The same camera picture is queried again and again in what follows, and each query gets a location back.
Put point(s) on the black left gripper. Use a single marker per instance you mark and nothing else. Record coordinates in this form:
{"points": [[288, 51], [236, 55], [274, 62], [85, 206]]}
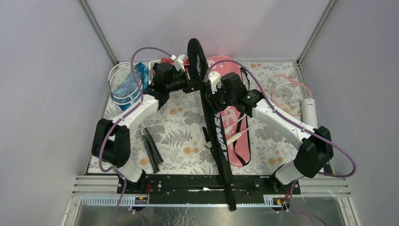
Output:
{"points": [[193, 84]]}

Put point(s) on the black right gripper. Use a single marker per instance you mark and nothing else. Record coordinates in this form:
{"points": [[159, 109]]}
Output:
{"points": [[212, 100]]}

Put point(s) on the black Crossway racket bag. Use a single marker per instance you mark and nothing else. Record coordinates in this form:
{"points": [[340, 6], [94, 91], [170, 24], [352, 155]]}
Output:
{"points": [[198, 70]]}

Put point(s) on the white shuttlecock tube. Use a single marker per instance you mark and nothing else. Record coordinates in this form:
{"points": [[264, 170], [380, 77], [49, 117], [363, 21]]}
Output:
{"points": [[309, 113]]}

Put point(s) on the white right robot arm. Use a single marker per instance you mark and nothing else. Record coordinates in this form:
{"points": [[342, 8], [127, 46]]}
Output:
{"points": [[314, 147]]}

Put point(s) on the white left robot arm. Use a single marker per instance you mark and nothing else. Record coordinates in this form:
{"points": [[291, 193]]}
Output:
{"points": [[112, 139]]}

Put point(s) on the coral folded clothing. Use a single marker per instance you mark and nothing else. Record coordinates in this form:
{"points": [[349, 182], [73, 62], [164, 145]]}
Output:
{"points": [[170, 61]]}

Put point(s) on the pink racket bag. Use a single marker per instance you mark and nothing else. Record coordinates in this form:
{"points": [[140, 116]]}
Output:
{"points": [[234, 122]]}

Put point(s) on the white perforated plastic basket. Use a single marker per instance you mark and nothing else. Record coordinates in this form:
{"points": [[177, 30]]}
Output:
{"points": [[152, 70]]}

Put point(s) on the floral table mat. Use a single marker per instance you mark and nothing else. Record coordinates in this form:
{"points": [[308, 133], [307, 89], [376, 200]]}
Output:
{"points": [[177, 130]]}

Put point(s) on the pink racket white grip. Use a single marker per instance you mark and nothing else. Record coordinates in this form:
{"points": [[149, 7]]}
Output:
{"points": [[306, 94], [280, 109]]}

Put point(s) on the blue patterned cloth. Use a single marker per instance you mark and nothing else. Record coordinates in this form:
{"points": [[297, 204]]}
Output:
{"points": [[125, 82]]}

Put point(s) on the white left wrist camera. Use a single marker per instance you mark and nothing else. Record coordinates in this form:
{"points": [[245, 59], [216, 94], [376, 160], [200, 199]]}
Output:
{"points": [[178, 62]]}

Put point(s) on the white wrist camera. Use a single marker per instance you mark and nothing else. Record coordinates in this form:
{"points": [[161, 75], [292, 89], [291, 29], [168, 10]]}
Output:
{"points": [[178, 62], [214, 79]]}

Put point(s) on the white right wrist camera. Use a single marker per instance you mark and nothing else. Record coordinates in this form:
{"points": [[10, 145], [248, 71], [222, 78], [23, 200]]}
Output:
{"points": [[214, 79]]}

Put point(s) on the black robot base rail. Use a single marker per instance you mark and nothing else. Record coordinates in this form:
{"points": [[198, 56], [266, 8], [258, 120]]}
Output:
{"points": [[205, 189]]}

